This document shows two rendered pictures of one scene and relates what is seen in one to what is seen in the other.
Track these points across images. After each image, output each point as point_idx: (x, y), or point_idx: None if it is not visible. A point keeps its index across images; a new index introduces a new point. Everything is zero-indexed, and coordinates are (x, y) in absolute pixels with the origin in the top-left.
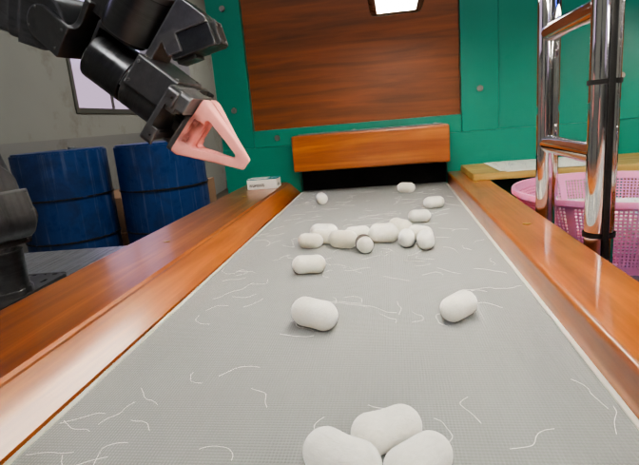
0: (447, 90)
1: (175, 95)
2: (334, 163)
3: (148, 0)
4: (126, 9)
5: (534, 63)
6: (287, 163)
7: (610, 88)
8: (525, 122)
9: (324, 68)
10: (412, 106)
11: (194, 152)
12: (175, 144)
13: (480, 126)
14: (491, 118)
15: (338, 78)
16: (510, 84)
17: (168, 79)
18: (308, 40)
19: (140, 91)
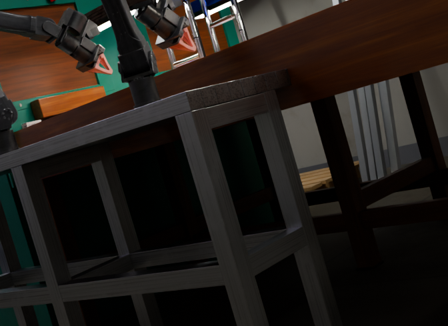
0: (89, 74)
1: (101, 47)
2: (61, 109)
3: (85, 19)
4: (81, 22)
5: (119, 60)
6: (28, 118)
7: (200, 38)
8: (123, 86)
9: (33, 67)
10: (77, 83)
11: (100, 68)
12: (96, 65)
13: (109, 89)
14: (111, 85)
15: (41, 71)
16: (113, 69)
17: (93, 43)
18: (23, 53)
19: (86, 47)
